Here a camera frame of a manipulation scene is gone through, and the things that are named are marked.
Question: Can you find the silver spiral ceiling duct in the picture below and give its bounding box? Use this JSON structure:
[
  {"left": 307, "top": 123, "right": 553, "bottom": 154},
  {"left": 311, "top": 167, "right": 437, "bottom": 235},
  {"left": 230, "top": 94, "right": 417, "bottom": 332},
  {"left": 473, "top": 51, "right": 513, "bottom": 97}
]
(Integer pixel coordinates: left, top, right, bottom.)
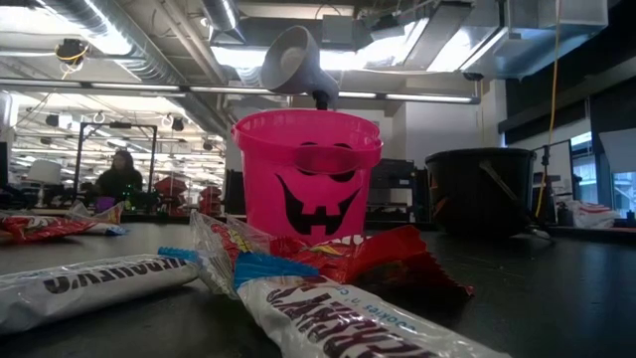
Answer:
[{"left": 44, "top": 0, "right": 230, "bottom": 135}]

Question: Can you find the black ceiling cord reel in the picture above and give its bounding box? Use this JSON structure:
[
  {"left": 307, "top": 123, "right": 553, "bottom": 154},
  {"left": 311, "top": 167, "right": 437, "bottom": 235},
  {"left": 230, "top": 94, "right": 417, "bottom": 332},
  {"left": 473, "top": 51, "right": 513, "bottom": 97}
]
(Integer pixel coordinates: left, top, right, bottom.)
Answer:
[{"left": 53, "top": 38, "right": 90, "bottom": 69}]

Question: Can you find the white blue Hershey's bar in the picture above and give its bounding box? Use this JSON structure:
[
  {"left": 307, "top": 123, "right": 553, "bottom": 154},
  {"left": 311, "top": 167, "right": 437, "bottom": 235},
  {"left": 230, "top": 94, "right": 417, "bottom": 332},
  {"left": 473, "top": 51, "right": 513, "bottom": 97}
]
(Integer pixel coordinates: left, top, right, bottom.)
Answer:
[
  {"left": 81, "top": 222, "right": 128, "bottom": 237},
  {"left": 0, "top": 247, "right": 201, "bottom": 335},
  {"left": 233, "top": 251, "right": 513, "bottom": 358}
]

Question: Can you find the black equipment rack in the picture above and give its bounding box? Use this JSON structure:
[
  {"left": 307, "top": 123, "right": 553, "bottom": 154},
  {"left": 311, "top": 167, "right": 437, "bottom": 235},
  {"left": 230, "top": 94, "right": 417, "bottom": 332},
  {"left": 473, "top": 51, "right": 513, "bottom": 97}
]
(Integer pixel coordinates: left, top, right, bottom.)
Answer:
[{"left": 366, "top": 157, "right": 428, "bottom": 224}]

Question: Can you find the white lampshade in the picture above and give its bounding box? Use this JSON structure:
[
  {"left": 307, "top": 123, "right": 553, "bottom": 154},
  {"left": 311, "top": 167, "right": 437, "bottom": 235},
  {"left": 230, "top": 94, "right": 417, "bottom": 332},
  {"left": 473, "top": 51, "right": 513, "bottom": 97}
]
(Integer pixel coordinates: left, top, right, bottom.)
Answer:
[{"left": 27, "top": 158, "right": 64, "bottom": 208}]

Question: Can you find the person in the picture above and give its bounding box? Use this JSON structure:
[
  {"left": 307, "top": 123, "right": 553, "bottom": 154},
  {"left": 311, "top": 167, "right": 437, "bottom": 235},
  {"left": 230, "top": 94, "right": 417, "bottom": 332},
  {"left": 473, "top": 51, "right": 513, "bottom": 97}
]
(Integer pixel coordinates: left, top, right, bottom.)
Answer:
[{"left": 93, "top": 148, "right": 145, "bottom": 200}]

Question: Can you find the white plastic bag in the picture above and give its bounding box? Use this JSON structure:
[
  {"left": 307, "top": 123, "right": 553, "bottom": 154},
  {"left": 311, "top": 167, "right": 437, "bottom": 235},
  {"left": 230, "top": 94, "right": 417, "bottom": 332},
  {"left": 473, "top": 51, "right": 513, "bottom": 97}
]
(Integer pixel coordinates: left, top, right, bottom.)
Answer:
[{"left": 565, "top": 198, "right": 622, "bottom": 230}]

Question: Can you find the silver rectangular ceiling duct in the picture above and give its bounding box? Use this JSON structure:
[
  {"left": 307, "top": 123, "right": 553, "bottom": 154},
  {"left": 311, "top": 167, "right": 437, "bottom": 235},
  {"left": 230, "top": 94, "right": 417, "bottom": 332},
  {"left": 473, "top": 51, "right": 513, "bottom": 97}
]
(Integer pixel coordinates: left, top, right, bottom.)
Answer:
[{"left": 461, "top": 0, "right": 610, "bottom": 81}]

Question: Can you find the red candy pack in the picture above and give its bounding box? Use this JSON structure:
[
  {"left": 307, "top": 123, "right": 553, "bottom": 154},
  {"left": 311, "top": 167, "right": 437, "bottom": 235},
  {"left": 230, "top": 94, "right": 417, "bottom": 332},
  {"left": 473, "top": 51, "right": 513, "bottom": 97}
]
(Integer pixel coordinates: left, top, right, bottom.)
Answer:
[
  {"left": 0, "top": 214, "right": 100, "bottom": 245},
  {"left": 270, "top": 224, "right": 476, "bottom": 299}
]

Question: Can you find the yellow hanging cable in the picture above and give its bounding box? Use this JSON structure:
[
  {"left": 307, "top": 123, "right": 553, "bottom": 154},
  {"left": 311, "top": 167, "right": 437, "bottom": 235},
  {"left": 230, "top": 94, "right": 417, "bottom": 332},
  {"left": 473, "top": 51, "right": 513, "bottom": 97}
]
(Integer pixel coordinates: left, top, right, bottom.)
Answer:
[{"left": 534, "top": 0, "right": 562, "bottom": 219}]

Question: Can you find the pink jack-o'-lantern bucket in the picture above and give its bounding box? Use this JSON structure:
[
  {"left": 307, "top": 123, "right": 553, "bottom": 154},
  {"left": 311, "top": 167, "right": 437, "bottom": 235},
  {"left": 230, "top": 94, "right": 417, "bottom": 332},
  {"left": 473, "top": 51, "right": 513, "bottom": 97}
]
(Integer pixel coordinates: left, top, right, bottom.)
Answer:
[{"left": 231, "top": 107, "right": 384, "bottom": 246}]

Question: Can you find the black table mat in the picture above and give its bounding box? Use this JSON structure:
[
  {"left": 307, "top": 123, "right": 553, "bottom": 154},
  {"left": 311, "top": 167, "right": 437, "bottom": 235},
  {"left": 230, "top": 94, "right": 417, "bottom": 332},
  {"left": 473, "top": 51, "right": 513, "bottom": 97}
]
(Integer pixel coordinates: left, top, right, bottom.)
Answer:
[{"left": 0, "top": 221, "right": 636, "bottom": 358}]

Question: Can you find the black metal frame stand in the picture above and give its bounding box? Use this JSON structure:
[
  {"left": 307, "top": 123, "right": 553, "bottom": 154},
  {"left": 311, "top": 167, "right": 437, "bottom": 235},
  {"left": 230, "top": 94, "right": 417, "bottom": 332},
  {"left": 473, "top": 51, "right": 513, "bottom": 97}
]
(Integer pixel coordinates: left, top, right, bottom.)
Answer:
[{"left": 73, "top": 121, "right": 159, "bottom": 200}]

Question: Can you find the grey ceiling unit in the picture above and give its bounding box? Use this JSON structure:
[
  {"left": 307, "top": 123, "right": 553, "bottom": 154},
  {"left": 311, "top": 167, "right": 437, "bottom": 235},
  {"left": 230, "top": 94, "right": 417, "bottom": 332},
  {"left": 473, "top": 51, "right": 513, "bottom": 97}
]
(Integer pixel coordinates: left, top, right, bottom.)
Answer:
[{"left": 321, "top": 14, "right": 359, "bottom": 51}]

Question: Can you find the black computer tower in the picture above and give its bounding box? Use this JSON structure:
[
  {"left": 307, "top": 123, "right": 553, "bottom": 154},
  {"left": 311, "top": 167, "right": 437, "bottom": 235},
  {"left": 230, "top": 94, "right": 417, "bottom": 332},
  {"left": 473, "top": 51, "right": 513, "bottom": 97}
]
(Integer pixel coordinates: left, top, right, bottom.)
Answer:
[{"left": 224, "top": 168, "right": 248, "bottom": 216}]

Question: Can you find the long ceiling light fixture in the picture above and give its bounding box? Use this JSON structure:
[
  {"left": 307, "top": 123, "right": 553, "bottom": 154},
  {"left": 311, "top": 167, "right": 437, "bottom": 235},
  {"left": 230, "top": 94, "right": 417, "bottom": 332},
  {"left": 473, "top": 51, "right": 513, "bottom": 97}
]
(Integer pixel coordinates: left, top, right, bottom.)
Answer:
[{"left": 0, "top": 78, "right": 482, "bottom": 105}]

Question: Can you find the black stand with screen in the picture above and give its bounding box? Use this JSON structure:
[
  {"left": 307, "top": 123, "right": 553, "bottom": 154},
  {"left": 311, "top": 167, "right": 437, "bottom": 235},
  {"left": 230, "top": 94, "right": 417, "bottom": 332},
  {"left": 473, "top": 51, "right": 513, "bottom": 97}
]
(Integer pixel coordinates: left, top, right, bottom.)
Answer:
[{"left": 530, "top": 139, "right": 576, "bottom": 226}]

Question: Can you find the white desk lamp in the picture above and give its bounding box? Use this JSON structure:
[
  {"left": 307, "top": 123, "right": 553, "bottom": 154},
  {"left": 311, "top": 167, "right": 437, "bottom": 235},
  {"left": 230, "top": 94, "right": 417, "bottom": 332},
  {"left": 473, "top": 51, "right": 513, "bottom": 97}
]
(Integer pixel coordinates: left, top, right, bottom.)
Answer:
[{"left": 259, "top": 25, "right": 342, "bottom": 111}]

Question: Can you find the black jack-o'-lantern bucket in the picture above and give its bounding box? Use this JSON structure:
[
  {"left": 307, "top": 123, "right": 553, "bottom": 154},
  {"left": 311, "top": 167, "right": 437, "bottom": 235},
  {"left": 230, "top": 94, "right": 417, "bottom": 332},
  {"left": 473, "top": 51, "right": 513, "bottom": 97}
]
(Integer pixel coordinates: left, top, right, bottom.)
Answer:
[{"left": 424, "top": 146, "right": 553, "bottom": 243}]

